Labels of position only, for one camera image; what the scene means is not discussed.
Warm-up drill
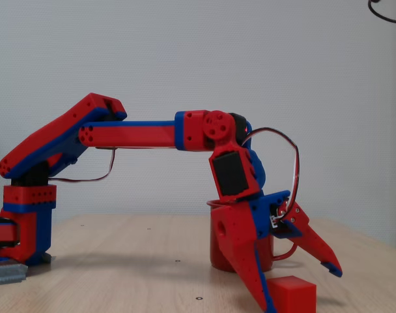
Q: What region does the red cube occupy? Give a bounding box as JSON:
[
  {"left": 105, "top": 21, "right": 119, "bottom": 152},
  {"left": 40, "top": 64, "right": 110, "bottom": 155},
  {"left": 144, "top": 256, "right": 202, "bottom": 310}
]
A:
[{"left": 268, "top": 275, "right": 318, "bottom": 313}]

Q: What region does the red enamel mug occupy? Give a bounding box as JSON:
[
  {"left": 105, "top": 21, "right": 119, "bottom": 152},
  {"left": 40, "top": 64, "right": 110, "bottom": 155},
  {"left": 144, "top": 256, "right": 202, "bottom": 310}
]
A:
[{"left": 206, "top": 198, "right": 299, "bottom": 273}]

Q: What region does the red white black gripper cable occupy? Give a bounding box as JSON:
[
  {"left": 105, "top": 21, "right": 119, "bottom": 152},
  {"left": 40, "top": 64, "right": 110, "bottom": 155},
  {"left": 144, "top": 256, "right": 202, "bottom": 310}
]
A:
[{"left": 242, "top": 126, "right": 301, "bottom": 229}]

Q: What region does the red white black arm cable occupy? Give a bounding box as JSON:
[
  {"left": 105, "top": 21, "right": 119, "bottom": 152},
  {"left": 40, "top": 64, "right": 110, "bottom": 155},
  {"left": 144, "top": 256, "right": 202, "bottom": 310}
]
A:
[{"left": 47, "top": 147, "right": 118, "bottom": 184}]

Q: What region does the black hanging cable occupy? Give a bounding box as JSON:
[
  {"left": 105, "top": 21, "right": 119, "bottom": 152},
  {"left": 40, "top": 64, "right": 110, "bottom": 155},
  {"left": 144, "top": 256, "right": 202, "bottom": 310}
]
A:
[{"left": 367, "top": 0, "right": 396, "bottom": 25}]

